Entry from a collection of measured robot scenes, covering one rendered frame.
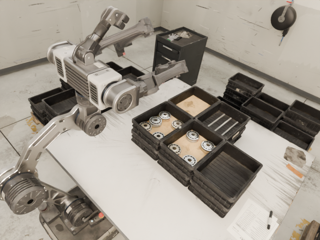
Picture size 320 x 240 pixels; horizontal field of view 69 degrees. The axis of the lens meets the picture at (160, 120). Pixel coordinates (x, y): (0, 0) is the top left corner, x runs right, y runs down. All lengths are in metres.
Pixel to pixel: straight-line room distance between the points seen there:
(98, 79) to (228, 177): 1.08
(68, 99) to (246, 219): 2.05
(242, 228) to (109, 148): 1.08
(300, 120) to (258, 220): 1.66
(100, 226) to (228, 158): 1.11
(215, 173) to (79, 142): 1.05
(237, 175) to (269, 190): 0.31
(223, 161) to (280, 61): 3.27
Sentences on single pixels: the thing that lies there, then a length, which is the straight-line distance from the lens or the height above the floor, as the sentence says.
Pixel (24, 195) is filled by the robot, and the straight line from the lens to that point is 1.42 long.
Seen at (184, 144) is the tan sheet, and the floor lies 0.83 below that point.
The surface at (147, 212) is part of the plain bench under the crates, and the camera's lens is 1.58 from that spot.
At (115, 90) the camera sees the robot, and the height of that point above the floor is 1.50.
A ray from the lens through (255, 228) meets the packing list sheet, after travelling 1.72.
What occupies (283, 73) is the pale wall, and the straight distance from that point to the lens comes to 4.83.
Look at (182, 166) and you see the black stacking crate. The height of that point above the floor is 0.87.
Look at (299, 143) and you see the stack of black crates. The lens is 3.05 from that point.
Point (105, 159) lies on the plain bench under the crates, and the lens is 1.80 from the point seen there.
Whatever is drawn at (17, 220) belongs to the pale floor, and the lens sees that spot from 2.50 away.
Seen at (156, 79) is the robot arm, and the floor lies 1.45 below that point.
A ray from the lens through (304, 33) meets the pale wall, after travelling 4.60.
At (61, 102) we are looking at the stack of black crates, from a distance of 2.70.
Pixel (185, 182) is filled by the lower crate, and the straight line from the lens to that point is 1.68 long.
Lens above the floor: 2.10
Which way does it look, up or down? 41 degrees down
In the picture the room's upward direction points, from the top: 9 degrees clockwise
